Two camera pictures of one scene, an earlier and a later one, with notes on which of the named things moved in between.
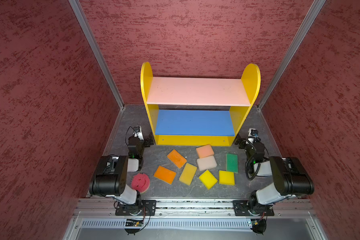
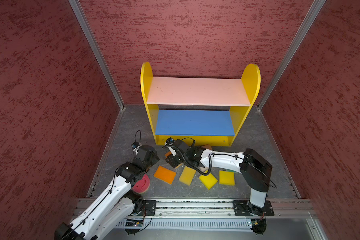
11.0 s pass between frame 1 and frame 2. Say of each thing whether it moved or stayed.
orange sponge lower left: stayed
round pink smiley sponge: stayed
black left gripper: moved
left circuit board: stayed
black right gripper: moved
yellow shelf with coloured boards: stayed
